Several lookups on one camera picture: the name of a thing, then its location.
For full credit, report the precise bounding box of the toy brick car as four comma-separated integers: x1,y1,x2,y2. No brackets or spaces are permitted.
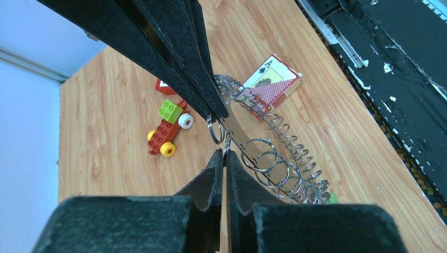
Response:
147,99,195,158

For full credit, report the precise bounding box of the playing card box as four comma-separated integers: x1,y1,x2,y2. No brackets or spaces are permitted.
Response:
241,53,303,122

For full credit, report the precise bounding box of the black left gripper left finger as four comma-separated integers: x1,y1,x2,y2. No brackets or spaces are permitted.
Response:
33,149,224,252

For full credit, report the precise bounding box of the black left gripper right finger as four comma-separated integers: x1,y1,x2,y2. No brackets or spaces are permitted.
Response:
226,151,406,252

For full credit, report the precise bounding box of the red white toy brick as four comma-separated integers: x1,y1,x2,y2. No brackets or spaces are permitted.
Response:
154,79,177,95

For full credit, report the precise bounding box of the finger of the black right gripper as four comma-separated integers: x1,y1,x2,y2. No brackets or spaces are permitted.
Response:
134,1,229,118
36,0,213,121

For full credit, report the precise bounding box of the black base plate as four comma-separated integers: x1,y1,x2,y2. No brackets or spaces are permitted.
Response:
297,1,446,222

